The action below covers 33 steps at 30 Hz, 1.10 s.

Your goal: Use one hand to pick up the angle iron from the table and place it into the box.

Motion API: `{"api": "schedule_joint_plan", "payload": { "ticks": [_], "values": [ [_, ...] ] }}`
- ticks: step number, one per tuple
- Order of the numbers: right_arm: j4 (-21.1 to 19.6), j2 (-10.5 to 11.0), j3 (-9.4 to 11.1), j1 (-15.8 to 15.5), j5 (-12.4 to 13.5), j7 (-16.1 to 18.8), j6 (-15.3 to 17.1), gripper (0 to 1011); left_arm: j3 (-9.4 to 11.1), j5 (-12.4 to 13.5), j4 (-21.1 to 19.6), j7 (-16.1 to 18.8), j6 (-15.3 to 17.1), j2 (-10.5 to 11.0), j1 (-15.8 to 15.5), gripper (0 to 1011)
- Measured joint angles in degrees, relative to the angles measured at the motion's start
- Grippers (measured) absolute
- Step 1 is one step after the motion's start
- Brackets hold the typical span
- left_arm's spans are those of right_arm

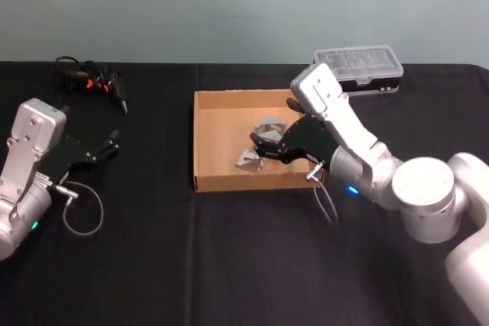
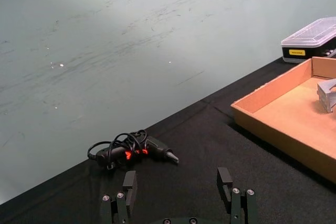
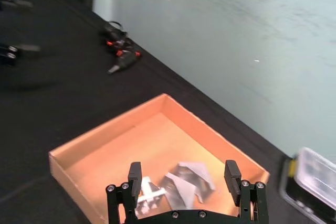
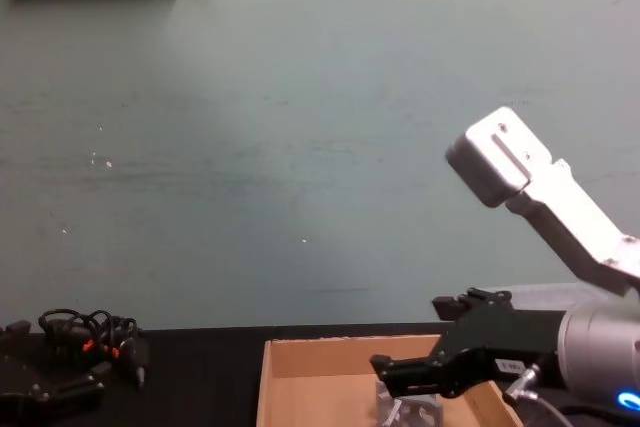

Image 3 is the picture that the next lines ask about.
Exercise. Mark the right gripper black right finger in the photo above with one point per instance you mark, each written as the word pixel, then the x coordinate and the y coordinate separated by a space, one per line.
pixel 233 179

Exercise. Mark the grey angular plastic piece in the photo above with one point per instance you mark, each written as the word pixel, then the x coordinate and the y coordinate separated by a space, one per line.
pixel 185 191
pixel 199 171

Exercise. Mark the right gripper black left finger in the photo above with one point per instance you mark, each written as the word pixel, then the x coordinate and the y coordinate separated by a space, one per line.
pixel 134 179

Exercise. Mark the black table cloth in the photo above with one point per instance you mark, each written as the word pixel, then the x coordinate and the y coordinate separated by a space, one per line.
pixel 65 103

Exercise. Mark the clear plastic case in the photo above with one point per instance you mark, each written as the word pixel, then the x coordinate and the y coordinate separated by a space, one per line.
pixel 315 174

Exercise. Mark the shallow brown cardboard tray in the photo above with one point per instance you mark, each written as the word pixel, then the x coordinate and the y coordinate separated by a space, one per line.
pixel 157 134

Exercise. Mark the small white three-armed plastic piece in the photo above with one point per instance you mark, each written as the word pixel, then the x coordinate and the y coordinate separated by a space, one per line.
pixel 150 194

